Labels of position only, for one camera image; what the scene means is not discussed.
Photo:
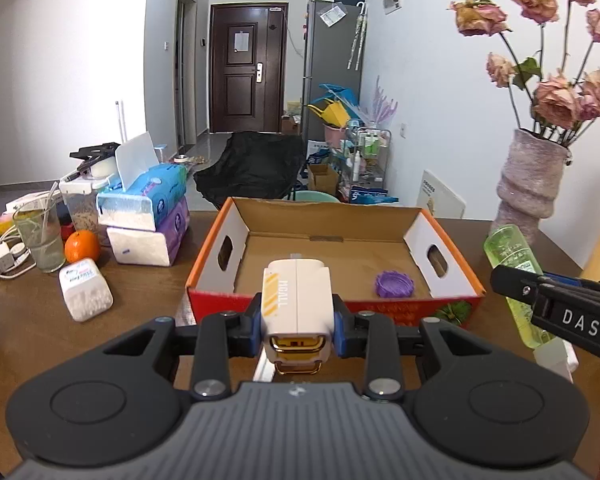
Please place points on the cotton swab box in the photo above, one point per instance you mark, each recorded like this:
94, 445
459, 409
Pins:
86, 290

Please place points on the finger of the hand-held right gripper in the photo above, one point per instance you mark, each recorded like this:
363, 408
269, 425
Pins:
562, 279
517, 285

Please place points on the white charger cube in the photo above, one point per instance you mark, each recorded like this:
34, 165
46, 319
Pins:
295, 300

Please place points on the blue tissue pack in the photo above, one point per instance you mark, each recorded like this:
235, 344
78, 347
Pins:
145, 195

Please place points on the white bowl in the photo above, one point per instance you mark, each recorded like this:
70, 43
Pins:
102, 166

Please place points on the clear plastic pouch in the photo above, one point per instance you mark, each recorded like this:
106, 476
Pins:
333, 14

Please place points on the pink bucket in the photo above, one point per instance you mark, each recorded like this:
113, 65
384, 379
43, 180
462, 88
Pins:
334, 136

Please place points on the purple bottle cap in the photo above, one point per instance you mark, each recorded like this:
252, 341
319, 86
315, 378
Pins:
394, 285

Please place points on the yellow packet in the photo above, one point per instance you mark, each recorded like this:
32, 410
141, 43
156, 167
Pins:
0, 222

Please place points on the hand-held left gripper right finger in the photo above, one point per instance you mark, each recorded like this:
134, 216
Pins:
339, 331

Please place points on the purple tissue pack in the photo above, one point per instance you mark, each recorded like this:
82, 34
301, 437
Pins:
177, 230

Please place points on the white folded umbrella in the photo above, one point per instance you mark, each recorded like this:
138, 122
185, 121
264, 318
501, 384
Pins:
357, 35

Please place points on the orange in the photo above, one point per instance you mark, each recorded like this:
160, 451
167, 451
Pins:
81, 247

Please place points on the small cardboard box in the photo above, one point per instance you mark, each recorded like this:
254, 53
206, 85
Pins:
322, 180

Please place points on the dried pink roses bouquet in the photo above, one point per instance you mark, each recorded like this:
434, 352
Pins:
555, 95

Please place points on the red cardboard box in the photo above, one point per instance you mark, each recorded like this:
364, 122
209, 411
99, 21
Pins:
330, 250

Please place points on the clear grain container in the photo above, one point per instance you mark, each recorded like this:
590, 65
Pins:
82, 210

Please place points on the blue and yellow dustpans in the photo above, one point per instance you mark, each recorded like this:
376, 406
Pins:
337, 105

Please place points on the dark brown door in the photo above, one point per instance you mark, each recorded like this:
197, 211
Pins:
247, 70

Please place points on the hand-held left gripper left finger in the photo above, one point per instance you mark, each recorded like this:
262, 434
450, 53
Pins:
254, 330

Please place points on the black folded stand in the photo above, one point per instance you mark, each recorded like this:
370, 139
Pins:
97, 151

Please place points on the grey refrigerator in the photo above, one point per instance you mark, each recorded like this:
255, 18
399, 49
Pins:
330, 70

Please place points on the green spray bottle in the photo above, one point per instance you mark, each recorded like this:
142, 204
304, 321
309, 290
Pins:
507, 250

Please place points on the white tissue pack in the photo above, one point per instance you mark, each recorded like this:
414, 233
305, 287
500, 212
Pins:
140, 247

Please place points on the metal rolling cart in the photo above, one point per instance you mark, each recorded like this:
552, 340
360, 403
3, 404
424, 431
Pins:
367, 160

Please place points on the white sign board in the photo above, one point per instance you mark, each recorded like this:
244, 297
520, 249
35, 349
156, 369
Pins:
442, 195

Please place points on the pink ceramic vase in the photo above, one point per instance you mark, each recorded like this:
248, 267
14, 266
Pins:
532, 185

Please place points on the purple lavender bunch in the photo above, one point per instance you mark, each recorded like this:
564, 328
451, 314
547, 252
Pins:
380, 105

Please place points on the drinking glass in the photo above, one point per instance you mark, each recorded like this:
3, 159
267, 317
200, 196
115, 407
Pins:
42, 240

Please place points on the blue wipes pack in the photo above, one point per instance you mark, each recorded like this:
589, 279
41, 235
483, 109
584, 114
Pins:
372, 195

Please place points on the teal basin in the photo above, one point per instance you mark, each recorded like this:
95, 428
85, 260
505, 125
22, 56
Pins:
315, 196

